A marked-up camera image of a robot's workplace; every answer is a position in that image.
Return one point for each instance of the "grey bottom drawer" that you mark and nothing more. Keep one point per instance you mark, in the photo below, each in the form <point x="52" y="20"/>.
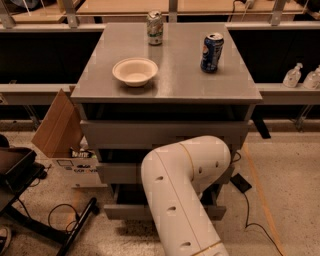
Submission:
<point x="130" y="203"/>

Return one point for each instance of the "grey drawer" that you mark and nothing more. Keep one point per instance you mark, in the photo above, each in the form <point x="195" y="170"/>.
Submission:
<point x="130" y="173"/>
<point x="130" y="203"/>
<point x="148" y="134"/>

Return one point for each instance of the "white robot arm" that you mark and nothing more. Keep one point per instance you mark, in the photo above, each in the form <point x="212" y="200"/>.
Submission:
<point x="173" y="178"/>

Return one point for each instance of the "grey drawer cabinet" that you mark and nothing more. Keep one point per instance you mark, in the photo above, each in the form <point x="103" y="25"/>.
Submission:
<point x="180" y="91"/>

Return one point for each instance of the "grey top drawer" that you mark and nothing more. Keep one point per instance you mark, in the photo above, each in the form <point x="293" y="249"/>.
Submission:
<point x="148" y="134"/>

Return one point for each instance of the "grey middle drawer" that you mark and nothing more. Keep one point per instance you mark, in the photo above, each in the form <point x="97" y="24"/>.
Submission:
<point x="130" y="173"/>

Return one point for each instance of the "white paper bowl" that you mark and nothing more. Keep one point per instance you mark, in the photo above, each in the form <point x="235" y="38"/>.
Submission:
<point x="135" y="72"/>

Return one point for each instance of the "white printed cardboard box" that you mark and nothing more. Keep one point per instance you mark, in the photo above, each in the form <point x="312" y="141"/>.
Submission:
<point x="80" y="167"/>

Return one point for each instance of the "black power adapter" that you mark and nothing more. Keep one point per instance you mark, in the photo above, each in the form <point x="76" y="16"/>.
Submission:
<point x="240" y="183"/>

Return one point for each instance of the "blue pepsi can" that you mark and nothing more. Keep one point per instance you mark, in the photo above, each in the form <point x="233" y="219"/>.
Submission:
<point x="212" y="49"/>

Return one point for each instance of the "brown cardboard flap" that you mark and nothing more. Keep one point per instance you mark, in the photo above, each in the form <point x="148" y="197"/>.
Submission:
<point x="59" y="132"/>

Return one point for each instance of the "green white soda can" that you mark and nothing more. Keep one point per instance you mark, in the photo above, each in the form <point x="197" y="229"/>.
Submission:
<point x="154" y="27"/>

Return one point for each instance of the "clear sanitizer bottle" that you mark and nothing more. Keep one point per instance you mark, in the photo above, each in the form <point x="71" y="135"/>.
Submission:
<point x="293" y="76"/>
<point x="312" y="80"/>

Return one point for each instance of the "black cart stand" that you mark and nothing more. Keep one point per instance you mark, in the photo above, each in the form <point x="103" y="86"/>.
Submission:
<point x="52" y="192"/>

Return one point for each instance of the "shoe tip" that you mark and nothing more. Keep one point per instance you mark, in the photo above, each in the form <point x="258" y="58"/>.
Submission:
<point x="5" y="239"/>

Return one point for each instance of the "grey metal rail shelf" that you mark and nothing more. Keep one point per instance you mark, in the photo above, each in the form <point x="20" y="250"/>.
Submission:
<point x="43" y="94"/>

